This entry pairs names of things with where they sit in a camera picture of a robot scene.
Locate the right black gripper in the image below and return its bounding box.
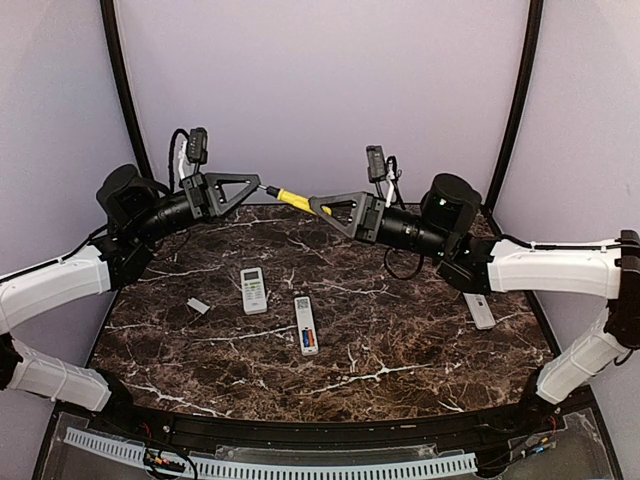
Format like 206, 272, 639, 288
310, 190, 452, 260

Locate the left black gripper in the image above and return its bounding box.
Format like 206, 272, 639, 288
131, 171, 261, 245

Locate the yellow handled screwdriver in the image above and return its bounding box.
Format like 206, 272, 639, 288
258, 185, 314, 214

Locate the slim white remote control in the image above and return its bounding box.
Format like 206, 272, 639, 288
294, 296, 319, 356

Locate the white battery cover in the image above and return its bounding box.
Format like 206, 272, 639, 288
187, 298, 210, 315

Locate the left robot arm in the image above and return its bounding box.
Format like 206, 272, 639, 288
1, 164, 261, 436

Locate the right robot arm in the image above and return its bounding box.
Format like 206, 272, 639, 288
309, 173, 639, 434

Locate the white TCL air-conditioner remote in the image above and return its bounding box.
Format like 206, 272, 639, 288
240, 267, 268, 315

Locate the white remote at right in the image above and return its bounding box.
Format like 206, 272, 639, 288
463, 293, 496, 330

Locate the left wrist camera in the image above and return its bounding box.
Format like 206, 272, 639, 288
168, 127, 208, 180

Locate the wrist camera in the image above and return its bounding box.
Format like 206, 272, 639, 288
168, 127, 208, 180
365, 145, 404, 206

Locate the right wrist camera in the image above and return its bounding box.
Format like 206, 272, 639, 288
365, 145, 404, 206

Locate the left black frame post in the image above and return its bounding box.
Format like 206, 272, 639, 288
99, 0, 156, 180

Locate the black frame post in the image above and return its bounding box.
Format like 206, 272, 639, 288
484, 0, 544, 214
99, 0, 156, 180

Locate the black front rail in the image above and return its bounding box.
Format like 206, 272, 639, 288
76, 405, 564, 452

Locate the right black frame post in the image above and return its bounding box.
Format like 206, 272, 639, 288
484, 0, 544, 214

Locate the white slotted cable duct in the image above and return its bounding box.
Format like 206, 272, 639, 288
63, 427, 477, 479

